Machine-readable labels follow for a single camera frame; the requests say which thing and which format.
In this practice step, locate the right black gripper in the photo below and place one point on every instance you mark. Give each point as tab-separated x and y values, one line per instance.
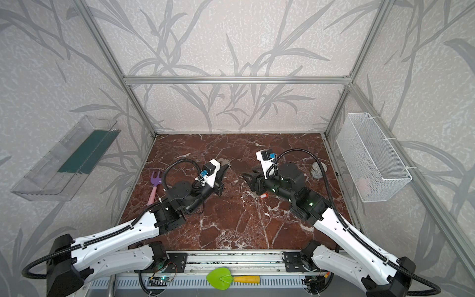
258	181

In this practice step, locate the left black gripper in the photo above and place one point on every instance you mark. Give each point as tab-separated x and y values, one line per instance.
218	179

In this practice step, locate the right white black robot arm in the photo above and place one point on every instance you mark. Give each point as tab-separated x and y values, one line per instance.
311	207

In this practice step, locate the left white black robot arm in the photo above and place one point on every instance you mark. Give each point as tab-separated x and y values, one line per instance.
73	262

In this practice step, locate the small grey metal cup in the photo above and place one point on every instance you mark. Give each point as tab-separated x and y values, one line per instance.
317	172

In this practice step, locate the purple pink toy rake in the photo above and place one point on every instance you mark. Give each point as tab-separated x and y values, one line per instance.
156	180

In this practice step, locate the green yellow toy shovel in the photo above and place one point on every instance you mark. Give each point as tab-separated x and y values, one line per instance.
221	278

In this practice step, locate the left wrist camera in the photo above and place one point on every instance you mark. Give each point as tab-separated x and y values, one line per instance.
207	175

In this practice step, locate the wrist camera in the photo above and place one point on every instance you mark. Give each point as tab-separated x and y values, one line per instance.
268	160
207	175

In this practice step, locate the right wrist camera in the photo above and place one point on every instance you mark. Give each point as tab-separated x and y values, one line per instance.
268	160

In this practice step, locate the aluminium front rail frame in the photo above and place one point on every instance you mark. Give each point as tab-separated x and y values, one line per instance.
249	262

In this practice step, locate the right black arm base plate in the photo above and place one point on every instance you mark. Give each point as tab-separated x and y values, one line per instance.
297	262

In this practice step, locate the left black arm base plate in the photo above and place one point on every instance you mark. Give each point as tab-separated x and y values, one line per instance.
176	264

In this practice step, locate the left circuit board with wires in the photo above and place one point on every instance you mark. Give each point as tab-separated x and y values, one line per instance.
160	279

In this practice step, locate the circuit board with wires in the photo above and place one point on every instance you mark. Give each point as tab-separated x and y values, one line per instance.
315	285
160	279

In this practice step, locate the right circuit board with wires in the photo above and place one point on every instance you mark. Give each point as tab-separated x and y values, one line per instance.
315	285

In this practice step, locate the white wire mesh basket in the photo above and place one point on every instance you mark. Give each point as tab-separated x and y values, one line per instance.
377	171

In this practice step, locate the clear plastic wall shelf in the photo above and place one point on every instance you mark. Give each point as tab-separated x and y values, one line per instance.
63	170

